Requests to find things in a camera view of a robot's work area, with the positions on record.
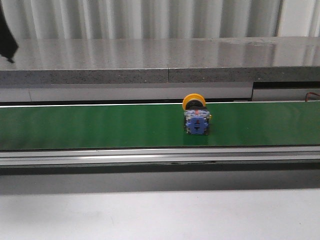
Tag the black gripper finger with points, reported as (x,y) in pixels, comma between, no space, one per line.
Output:
(8,44)

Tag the yellow push button switch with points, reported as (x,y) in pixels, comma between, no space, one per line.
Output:
(196,115)

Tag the white pleated curtain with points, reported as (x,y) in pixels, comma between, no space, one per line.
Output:
(161,19)

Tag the grey stone counter slab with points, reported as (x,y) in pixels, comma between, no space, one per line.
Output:
(163,61)

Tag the green conveyor belt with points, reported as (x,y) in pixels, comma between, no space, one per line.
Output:
(157,125)

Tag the grey conveyor frame rail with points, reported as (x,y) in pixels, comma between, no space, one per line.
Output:
(157,155)

